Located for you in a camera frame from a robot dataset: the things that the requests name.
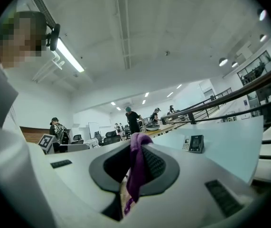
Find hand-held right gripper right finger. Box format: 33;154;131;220
125;142;254;224

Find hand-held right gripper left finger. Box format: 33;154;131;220
45;141;131;213

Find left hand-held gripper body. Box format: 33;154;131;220
38;133;58;154

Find purple cloth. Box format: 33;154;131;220
123;132;154;216

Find black office chair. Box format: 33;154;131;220
103;130;122;146
94;131;103;145
71;134;85;144

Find person's white shirt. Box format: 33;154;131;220
0;45;64;228

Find whiteboard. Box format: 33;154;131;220
87;122;100;140

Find light wooden table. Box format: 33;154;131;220
147;124;175;137

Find black railing with wooden handrail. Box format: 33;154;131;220
160;59;271;149

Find white ceiling pipes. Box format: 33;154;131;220
32;50;65;83

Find fluorescent tube light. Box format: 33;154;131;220
56;37;85;73

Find black metal railing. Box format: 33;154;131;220
192;87;232;109

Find row of ceiling light panels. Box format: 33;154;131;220
110;84;183;111

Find person's head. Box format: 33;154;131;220
0;10;47;69

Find dark framed glass partition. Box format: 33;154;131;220
236;50;271;118

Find ceiling air vent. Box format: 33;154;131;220
32;0;56;26

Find black head camera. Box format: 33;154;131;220
45;23;61;52

